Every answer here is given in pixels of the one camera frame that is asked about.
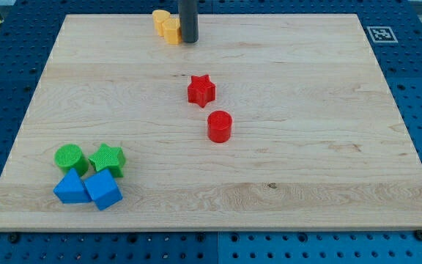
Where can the green star block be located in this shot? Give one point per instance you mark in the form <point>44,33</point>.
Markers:
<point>107,157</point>

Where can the wooden board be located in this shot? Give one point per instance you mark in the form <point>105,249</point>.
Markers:
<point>317,141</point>

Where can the red cylinder block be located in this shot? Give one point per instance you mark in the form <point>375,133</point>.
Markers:
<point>219,126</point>

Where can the red star block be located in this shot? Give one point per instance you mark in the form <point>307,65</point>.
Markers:
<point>201,90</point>

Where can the yellow hexagon block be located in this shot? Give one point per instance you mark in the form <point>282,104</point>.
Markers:
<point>172,31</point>

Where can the blue triangle block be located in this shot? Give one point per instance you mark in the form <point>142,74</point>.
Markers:
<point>71,189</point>

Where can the blue cube block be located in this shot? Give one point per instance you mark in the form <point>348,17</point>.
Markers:
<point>103,189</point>

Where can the white fiducial marker tag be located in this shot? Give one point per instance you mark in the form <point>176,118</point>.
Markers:
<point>382,34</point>

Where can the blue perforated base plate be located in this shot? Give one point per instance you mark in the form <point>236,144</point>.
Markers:
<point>27,35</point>

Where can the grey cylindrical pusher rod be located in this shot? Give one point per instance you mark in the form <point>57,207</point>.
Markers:
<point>188,18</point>

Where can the green cylinder block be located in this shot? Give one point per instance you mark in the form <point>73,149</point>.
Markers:
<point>70,156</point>

